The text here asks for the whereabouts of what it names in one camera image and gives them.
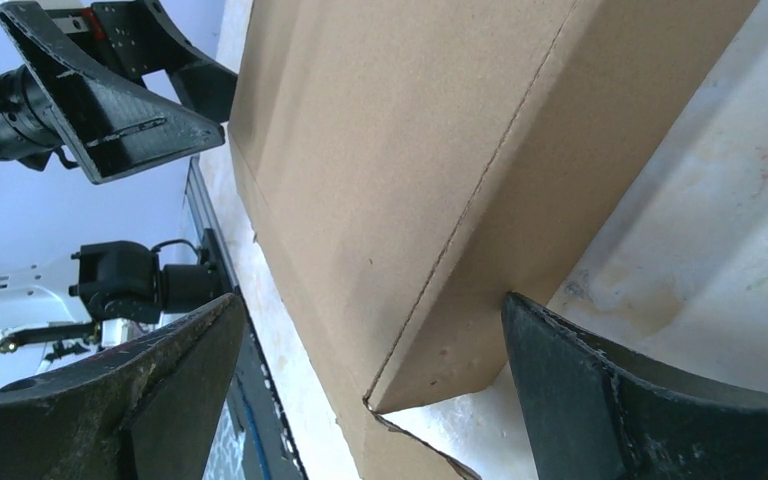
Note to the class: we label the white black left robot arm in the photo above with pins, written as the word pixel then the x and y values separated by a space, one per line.
pixel 73 298

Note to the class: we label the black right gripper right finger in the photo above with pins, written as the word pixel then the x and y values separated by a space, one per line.
pixel 594 409

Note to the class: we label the brown cardboard box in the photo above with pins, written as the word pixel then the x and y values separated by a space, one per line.
pixel 405 164

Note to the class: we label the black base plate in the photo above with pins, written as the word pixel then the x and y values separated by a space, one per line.
pixel 253 439

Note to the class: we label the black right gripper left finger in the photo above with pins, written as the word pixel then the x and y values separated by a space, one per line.
pixel 146 409

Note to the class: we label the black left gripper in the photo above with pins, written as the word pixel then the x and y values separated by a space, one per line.
pixel 116 82

